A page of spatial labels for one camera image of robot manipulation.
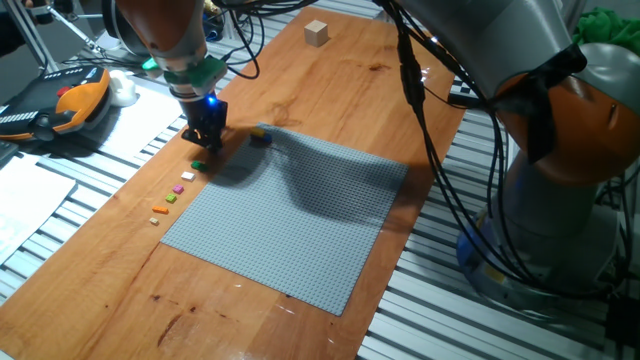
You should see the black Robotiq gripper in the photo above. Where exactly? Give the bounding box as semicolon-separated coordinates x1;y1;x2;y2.
177;92;230;154

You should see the black sleeved person forearm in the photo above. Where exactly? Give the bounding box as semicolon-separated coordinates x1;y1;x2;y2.
0;12;31;59

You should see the grey Lego baseplate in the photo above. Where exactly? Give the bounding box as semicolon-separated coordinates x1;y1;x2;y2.
160;122;411;318

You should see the person hand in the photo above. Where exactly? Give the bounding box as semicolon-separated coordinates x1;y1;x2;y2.
22;0;54;25

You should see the white paper sheet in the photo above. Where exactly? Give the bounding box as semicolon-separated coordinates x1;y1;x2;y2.
89;84;193;159
0;153;79;266

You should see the white rounded plastic object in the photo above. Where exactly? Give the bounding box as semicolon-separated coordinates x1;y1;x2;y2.
108;69;138;108

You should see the black round spool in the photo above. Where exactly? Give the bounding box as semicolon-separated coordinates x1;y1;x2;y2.
102;0;151;58

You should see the orange black teach pendant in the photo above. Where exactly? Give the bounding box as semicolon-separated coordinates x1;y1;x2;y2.
0;64;112;142

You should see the plain wooden cube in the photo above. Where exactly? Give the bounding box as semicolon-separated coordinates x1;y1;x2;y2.
304;19;330;49

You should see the thin metal rod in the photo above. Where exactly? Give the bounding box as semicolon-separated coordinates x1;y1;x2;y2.
48;4;107;57

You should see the large wooden board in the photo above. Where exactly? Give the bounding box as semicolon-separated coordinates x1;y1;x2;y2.
0;5;469;360

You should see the black computer keyboard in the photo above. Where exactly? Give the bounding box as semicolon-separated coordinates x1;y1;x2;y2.
0;139;20;169

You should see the black white checkerboard plate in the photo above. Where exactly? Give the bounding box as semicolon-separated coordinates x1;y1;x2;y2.
446;82;484;110

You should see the green cloth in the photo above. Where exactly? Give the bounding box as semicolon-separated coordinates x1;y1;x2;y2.
572;7;640;56

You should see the green printed camera mount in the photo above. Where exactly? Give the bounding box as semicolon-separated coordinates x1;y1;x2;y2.
141;54;229;97

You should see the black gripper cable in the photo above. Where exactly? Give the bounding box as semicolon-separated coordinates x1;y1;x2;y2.
212;0;321;81

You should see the black table cable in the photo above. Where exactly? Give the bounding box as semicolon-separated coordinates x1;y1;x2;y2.
62;47;151;71

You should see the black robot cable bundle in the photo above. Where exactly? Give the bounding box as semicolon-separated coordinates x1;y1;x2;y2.
374;0;640;301

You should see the aluminium frame strut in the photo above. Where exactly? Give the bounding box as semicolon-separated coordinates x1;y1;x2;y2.
2;0;60;75

